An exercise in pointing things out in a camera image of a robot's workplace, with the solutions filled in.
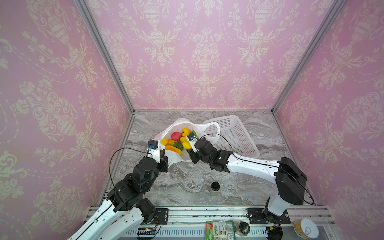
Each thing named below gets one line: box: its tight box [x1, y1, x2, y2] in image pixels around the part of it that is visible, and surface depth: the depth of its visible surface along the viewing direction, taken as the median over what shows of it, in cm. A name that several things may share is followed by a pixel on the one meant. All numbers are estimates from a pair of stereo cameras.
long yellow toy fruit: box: [165, 145, 183, 156], surface depth 97 cm
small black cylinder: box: [211, 181, 220, 192], surface depth 76 cm
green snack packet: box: [205, 220, 236, 240], surface depth 71 cm
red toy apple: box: [171, 131, 182, 142], surface depth 102 cm
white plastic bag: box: [155, 118, 220, 167], surface depth 79 cm
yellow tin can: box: [293, 218, 320, 239], surface depth 68 cm
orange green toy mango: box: [167, 139, 184, 151], surface depth 99 cm
